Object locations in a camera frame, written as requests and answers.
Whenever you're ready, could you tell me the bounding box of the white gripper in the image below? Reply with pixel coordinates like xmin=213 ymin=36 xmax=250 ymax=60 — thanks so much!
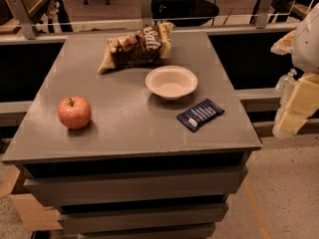
xmin=270 ymin=3 xmax=319 ymax=134

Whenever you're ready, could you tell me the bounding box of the brown chip bag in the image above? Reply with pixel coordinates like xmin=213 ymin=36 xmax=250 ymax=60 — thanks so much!
xmin=98 ymin=22 xmax=174 ymax=73

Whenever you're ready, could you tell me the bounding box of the red apple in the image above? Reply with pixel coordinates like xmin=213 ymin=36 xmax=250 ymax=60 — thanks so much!
xmin=58 ymin=97 xmax=92 ymax=129

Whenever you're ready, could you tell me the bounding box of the blue snack bar wrapper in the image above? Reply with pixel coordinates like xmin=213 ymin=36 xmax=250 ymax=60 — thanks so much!
xmin=176 ymin=99 xmax=224 ymax=132

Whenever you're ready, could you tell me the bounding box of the white paper bowl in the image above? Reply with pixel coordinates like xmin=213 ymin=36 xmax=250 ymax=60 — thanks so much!
xmin=146 ymin=66 xmax=198 ymax=100

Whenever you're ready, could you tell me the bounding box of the grey drawer cabinet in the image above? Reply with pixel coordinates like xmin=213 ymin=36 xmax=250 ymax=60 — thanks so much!
xmin=3 ymin=32 xmax=261 ymax=239

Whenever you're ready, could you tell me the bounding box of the metal glass railing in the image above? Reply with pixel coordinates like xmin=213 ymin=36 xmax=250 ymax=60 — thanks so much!
xmin=0 ymin=0 xmax=319 ymax=46

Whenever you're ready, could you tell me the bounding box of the cardboard box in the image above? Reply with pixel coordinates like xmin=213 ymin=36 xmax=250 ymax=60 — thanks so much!
xmin=0 ymin=165 xmax=62 ymax=232

